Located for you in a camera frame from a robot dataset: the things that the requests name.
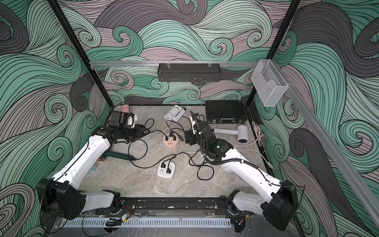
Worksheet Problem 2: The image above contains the black cord of green dryer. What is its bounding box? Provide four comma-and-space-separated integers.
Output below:
128, 139, 178, 169

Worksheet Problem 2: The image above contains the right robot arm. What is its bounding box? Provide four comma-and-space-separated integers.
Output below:
190, 116, 299, 231

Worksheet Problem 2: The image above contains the black case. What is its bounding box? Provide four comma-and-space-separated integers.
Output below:
205, 100, 247, 124

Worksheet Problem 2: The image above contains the pink hair dryer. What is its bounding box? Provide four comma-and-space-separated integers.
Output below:
121, 104, 130, 113

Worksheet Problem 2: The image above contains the white hair dryer right back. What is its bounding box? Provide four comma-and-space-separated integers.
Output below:
213, 125, 249, 144

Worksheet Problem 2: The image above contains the black cord of white dryer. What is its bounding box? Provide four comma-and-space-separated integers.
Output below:
165, 115, 193, 142

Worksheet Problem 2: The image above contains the small clear bottle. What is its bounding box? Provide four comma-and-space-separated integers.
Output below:
90, 164, 98, 171

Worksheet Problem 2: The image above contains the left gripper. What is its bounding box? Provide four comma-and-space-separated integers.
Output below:
118, 124, 150, 142

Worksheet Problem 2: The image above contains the black cord of pink dryer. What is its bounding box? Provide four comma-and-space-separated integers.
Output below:
143, 118, 169, 142

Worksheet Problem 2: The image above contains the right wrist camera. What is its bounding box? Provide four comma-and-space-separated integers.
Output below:
190, 110, 202, 135

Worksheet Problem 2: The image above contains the clear mesh wall holder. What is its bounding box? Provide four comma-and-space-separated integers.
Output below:
251, 60, 288, 107

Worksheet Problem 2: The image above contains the white folded hair dryer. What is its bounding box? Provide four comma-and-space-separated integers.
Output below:
164, 105, 186, 122

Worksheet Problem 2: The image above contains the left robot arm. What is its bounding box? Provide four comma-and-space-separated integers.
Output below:
37, 124, 150, 220

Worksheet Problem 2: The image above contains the pink round power strip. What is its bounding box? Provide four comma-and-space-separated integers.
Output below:
163, 132, 179, 149

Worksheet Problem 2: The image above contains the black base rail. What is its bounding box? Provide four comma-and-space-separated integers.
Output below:
85, 197, 294, 217

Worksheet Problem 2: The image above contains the white square power strip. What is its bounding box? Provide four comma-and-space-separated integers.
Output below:
157, 161, 176, 179

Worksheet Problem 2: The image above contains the black wall shelf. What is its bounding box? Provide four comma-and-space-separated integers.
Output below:
158, 63, 221, 83

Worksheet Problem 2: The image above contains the white slotted cable duct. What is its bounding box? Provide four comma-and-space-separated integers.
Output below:
65, 218, 232, 229

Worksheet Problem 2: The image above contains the dark green hair dryer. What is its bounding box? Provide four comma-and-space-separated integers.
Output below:
98, 150, 136, 161

